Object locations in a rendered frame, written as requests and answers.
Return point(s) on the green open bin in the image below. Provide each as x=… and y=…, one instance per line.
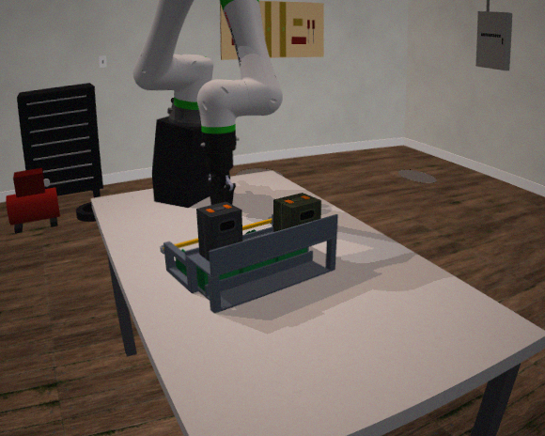
x=293, y=254
x=202, y=277
x=261, y=264

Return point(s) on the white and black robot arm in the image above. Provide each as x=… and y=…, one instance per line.
x=219, y=102

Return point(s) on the yellow long thin bar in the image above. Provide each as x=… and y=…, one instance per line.
x=261, y=223

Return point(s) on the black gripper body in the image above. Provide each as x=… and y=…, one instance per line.
x=220, y=164

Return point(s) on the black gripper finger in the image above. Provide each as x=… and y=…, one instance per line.
x=212, y=189
x=228, y=193

